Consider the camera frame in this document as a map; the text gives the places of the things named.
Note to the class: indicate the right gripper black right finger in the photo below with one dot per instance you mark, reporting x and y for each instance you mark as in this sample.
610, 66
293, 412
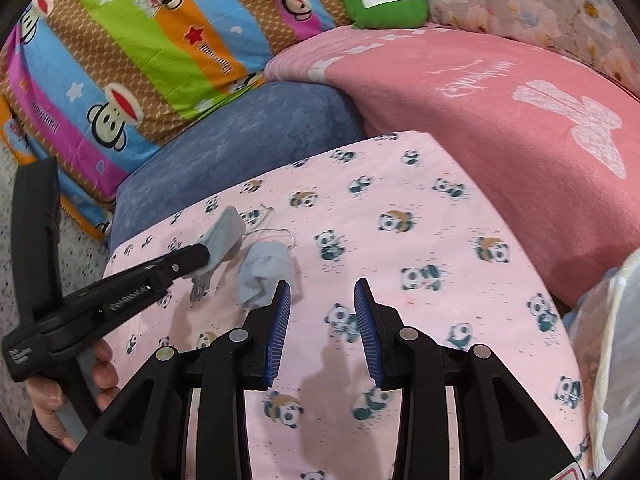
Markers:
400, 357

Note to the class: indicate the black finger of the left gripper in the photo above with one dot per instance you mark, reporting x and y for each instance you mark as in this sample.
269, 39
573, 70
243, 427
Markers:
108, 303

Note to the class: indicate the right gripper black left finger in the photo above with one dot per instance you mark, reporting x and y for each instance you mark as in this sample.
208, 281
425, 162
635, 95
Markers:
244, 359

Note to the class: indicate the light blue sock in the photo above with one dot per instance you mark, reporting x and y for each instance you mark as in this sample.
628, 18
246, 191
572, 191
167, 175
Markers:
264, 265

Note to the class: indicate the grey light sock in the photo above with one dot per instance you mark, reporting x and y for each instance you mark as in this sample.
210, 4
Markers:
223, 242

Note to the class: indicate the left human hand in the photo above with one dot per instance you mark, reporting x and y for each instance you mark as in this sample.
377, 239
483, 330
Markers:
47, 396

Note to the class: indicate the speckled white bedsheet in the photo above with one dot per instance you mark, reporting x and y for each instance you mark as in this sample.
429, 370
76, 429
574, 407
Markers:
30, 284

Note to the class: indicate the pink panda print sheet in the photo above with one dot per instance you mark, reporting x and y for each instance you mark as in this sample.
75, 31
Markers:
400, 212

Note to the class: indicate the blue velvet cushion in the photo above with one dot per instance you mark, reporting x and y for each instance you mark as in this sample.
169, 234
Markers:
264, 129

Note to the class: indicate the colourful monkey print quilt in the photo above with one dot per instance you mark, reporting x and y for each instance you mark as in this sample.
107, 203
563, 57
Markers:
102, 85

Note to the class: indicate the pink towel blanket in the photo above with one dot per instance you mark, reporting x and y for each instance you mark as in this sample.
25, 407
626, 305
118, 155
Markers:
553, 144

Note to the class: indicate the green plush pillow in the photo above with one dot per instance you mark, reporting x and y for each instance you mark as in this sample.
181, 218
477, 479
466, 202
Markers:
387, 14

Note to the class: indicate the floral grey blanket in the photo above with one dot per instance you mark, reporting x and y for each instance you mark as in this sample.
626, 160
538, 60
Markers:
594, 32

